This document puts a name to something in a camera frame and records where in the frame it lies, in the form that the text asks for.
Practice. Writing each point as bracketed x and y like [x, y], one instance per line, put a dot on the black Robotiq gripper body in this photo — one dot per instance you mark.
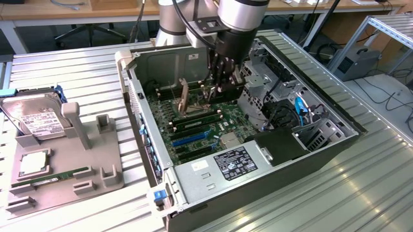
[236, 46]

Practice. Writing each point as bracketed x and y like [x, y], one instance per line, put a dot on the graphics card with metal bracket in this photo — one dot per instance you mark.
[183, 96]

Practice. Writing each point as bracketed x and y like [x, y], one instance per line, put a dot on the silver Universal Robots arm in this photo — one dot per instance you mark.
[242, 12]

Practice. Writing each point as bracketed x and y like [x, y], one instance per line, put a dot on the grey perforated drive cage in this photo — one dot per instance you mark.
[252, 106]

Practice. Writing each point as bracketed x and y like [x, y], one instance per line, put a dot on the thin metal locking lever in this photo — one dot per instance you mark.
[174, 93]

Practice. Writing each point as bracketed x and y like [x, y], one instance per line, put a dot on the CPU socket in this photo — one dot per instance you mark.
[195, 110]

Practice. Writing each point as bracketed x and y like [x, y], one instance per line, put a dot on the green motherboard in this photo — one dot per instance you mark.
[222, 116]

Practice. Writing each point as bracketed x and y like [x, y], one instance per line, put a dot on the RAM stick with white label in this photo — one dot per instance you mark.
[197, 123]

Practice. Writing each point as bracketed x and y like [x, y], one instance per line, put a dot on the long black expansion slot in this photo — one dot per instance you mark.
[197, 154]
[187, 134]

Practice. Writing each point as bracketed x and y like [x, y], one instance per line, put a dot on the silver finned heatsink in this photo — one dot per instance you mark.
[230, 141]

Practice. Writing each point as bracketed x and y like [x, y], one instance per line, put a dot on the blue expansion slot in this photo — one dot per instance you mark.
[190, 140]

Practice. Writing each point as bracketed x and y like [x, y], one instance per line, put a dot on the black plastic shroud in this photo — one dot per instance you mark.
[277, 147]

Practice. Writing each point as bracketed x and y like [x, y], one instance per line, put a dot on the perforated metal disk bay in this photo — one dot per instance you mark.
[320, 137]

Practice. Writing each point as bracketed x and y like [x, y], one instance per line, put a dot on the black chair base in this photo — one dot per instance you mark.
[91, 29]

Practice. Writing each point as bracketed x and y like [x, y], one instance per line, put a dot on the grey power supply unit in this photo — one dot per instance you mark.
[199, 183]

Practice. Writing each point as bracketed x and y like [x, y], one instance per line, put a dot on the blue disk carrier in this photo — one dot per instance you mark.
[59, 94]

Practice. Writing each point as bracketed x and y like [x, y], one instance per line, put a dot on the open dark PC case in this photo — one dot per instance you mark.
[245, 200]

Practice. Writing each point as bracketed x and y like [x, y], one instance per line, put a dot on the blue case latch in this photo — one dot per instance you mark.
[159, 195]

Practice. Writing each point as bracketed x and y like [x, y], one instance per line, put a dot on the silver hard disk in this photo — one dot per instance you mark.
[39, 113]

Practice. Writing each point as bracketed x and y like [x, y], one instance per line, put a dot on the grey plastic parts rack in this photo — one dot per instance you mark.
[64, 154]

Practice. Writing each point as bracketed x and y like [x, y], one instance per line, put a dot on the green RAM stick bare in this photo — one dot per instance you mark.
[67, 173]

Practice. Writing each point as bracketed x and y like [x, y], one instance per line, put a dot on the silver CPU chip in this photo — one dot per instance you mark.
[34, 163]

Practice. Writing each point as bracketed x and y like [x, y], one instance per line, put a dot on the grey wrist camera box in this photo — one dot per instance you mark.
[197, 38]

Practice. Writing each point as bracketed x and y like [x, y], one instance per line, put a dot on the aluminium profile frame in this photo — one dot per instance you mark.
[393, 26]

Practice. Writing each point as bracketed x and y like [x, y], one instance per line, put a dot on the wooden desk white frame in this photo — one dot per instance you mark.
[48, 13]

